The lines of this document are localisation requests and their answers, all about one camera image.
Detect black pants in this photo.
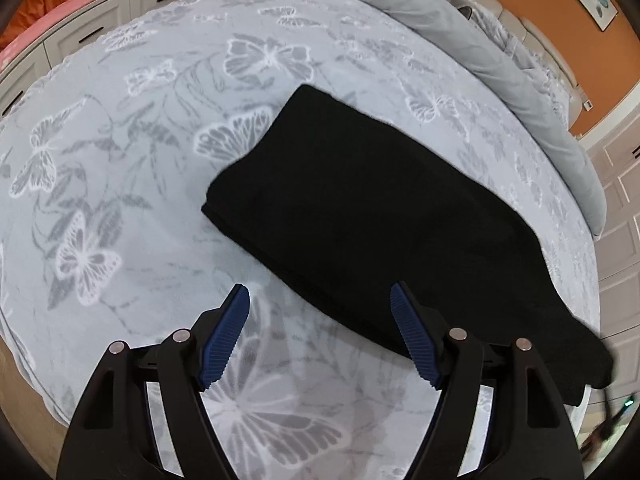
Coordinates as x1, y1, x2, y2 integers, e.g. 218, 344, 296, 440
202, 84, 614, 405

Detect grey butterfly bedspread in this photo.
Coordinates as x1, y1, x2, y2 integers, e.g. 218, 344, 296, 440
1, 0, 600, 479

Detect white wardrobe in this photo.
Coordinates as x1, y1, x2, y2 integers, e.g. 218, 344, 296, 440
579, 104, 640, 351

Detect grey rolled duvet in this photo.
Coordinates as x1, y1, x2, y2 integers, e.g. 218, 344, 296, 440
360, 0, 606, 237

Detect beige tufted headboard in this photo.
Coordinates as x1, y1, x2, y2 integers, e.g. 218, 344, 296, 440
394, 0, 582, 91

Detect white drawer cabinet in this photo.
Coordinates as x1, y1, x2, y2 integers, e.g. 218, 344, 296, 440
1, 0, 176, 116

